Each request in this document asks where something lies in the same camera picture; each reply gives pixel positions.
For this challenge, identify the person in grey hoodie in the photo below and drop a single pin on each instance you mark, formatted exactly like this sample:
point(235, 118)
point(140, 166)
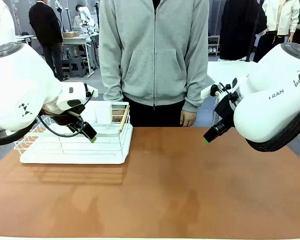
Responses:
point(152, 50)

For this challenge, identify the man in black clothes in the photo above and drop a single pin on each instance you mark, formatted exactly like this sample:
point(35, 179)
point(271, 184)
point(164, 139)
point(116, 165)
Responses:
point(46, 32)

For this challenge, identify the person's right hand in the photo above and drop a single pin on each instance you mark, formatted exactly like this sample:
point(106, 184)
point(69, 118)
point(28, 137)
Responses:
point(117, 118)

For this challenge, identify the white shoe rack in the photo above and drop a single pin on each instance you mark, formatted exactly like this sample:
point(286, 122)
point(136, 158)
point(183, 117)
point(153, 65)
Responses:
point(213, 45)

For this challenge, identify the grey work table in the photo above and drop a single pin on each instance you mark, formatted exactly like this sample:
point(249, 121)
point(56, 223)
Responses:
point(77, 42)

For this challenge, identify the person's right forearm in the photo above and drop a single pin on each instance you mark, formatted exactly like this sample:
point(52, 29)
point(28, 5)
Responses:
point(111, 75)

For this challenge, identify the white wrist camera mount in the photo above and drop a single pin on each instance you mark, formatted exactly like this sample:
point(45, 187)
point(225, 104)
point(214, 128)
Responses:
point(210, 91)
point(92, 91)

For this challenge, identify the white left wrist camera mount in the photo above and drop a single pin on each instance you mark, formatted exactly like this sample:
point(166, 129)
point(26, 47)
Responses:
point(92, 91)

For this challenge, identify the white plastic cutlery holder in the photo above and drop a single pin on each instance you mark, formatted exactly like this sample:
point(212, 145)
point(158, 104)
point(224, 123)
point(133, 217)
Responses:
point(100, 112)

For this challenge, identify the person in white jacket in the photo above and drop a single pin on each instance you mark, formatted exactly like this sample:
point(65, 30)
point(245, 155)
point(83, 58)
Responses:
point(277, 22)

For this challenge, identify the person's left forearm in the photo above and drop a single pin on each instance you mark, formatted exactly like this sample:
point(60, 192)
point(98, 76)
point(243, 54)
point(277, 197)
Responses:
point(198, 92)

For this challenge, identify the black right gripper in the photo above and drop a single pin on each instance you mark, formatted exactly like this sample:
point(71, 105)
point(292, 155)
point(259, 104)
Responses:
point(225, 110)

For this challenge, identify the person's left hand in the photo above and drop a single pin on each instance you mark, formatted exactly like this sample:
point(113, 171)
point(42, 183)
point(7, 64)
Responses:
point(188, 118)

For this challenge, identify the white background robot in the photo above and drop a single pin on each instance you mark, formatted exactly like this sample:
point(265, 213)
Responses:
point(86, 17)

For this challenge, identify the white desk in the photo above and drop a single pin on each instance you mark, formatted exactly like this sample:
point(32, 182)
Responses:
point(227, 70)

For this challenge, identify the cardboard box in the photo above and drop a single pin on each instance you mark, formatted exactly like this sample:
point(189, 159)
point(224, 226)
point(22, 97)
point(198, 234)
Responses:
point(70, 34)

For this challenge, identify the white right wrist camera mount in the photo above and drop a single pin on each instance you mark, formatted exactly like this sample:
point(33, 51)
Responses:
point(210, 91)

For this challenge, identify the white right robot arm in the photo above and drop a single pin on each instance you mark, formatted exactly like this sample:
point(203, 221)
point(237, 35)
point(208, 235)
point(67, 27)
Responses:
point(272, 100)

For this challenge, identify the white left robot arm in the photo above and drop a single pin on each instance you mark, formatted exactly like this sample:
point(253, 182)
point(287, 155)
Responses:
point(17, 82)

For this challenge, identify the black step stool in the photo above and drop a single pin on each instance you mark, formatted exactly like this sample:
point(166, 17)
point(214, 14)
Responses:
point(77, 66)

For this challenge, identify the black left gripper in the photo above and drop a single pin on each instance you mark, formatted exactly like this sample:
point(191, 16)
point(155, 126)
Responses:
point(65, 119)

